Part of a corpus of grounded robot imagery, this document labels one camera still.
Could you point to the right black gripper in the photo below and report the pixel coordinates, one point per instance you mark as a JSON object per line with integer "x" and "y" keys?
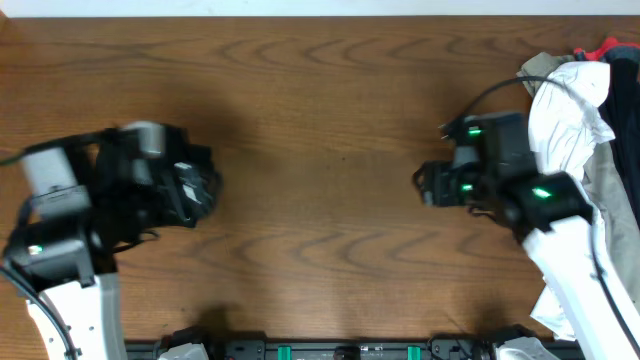
{"x": 442, "y": 188}

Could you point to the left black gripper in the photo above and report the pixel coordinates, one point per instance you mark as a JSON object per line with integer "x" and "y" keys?
{"x": 187, "y": 187}

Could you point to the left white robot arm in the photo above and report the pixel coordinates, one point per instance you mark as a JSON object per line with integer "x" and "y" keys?
{"x": 92, "y": 197}

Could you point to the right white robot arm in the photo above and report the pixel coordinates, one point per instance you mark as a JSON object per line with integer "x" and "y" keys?
{"x": 556, "y": 227}

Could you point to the white shirt in pile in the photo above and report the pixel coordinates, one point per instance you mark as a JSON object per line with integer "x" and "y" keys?
{"x": 567, "y": 133}

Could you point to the grey-beige garment in pile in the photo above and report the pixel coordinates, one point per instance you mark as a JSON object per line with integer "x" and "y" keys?
{"x": 624, "y": 251}

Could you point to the black garment in pile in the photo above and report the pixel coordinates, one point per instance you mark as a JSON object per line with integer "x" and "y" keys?
{"x": 621, "y": 112}

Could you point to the red garment in pile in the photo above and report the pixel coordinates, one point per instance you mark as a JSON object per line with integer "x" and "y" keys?
{"x": 610, "y": 50}

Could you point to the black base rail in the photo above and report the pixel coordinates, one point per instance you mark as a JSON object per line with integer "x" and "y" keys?
{"x": 514, "y": 342}

